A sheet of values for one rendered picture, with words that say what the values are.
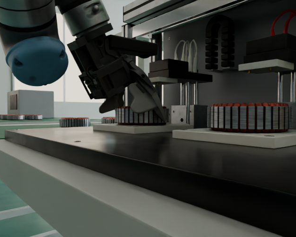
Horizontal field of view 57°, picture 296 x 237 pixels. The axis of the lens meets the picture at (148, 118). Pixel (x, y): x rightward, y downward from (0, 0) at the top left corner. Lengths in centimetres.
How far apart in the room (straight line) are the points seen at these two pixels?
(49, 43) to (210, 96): 50
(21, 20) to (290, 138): 33
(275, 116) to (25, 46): 31
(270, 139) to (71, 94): 515
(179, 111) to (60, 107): 471
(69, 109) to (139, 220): 522
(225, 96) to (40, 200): 54
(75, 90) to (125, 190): 523
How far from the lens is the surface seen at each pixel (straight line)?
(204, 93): 78
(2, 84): 505
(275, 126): 36
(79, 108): 545
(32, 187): 34
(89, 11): 50
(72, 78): 542
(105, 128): 55
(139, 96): 50
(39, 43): 37
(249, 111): 35
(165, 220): 16
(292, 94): 54
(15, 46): 38
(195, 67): 67
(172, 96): 86
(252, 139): 32
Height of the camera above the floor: 81
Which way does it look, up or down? 1 degrees down
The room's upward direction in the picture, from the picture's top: straight up
